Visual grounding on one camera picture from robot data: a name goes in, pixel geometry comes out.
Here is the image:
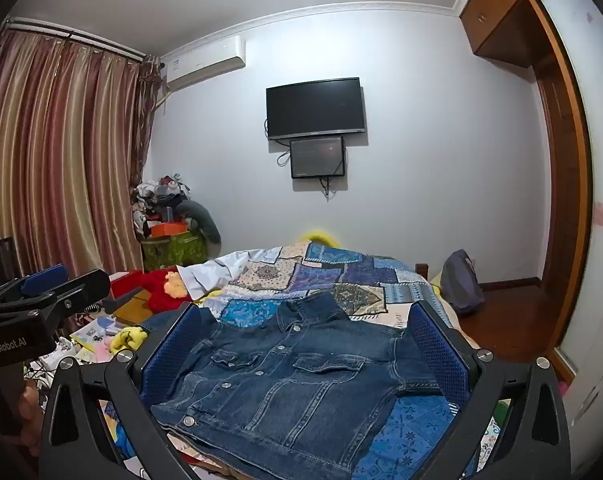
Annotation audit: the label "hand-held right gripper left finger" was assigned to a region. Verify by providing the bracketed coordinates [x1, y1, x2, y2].
[40, 302, 205, 480]

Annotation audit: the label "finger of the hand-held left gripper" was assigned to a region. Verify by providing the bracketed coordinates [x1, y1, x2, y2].
[0, 264, 70, 313]
[36, 269, 111, 318]

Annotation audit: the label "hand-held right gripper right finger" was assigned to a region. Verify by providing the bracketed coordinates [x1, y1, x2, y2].
[407, 301, 573, 480]

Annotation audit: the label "blue denim jacket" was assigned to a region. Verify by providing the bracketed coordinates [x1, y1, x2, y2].
[149, 290, 457, 476]

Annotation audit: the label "pile of mixed clothes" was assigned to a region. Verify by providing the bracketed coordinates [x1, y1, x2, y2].
[132, 174, 192, 241]

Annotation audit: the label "person's left hand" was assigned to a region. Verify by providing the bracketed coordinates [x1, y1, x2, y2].
[16, 377, 45, 457]

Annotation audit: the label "yellow cloth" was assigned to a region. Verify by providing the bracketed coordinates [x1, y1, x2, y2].
[109, 325, 150, 357]

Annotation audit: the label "scattered picture books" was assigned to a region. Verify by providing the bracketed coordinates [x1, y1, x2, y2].
[70, 314, 123, 352]

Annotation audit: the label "brown wooden board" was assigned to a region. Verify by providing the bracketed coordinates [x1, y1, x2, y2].
[110, 290, 153, 327]

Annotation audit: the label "red plush toy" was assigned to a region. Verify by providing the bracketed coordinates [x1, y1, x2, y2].
[116, 269, 198, 317]

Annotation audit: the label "grey backpack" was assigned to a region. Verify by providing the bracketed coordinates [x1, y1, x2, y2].
[439, 249, 486, 317]

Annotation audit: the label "white cloth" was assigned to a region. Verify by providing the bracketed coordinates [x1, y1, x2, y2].
[176, 250, 262, 302]

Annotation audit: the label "green storage box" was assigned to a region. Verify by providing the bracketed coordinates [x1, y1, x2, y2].
[142, 232, 210, 272]

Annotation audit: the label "orange box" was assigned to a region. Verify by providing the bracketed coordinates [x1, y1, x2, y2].
[149, 220, 188, 239]

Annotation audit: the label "blue patchwork blanket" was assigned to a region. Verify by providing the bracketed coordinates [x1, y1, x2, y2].
[146, 240, 482, 480]

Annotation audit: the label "striped brown curtain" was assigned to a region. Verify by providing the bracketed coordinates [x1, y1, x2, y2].
[0, 25, 158, 283]

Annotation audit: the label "grey plush cushion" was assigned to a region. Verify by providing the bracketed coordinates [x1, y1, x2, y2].
[176, 200, 222, 259]

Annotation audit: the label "white board with cut-out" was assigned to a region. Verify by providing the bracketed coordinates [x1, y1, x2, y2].
[564, 350, 603, 441]

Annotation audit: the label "yellow pillow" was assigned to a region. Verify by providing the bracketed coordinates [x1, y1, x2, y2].
[301, 230, 340, 248]

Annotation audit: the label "white air conditioner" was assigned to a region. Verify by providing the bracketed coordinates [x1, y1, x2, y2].
[160, 35, 246, 93]

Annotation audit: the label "white sliding door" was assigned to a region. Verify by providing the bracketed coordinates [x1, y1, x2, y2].
[534, 0, 603, 441]

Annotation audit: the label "wooden overhead cabinet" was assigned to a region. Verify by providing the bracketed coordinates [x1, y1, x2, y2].
[459, 0, 557, 68]

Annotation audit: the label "small black wall monitor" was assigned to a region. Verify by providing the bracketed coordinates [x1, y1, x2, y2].
[289, 135, 346, 180]

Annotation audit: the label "white curtain rail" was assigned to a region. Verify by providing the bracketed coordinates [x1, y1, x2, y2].
[6, 16, 146, 60]

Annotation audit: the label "black wall television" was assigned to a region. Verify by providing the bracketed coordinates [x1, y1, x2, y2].
[266, 77, 367, 141]

